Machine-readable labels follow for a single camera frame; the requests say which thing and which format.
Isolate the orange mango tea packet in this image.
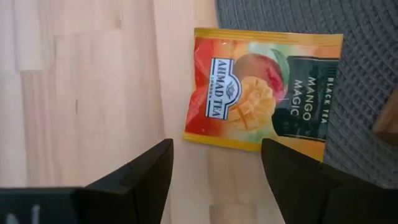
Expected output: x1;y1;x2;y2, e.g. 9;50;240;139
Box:
182;27;345;162

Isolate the wooden tea organizer box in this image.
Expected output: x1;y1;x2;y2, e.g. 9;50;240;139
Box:
372;88;398;147

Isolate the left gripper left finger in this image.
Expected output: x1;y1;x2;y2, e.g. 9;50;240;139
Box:
0;138;174;224

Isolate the grey round woven placemat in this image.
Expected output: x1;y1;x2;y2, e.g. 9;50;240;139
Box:
214;0;398;190

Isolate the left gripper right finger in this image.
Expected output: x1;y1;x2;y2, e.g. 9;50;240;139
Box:
261;138;398;224

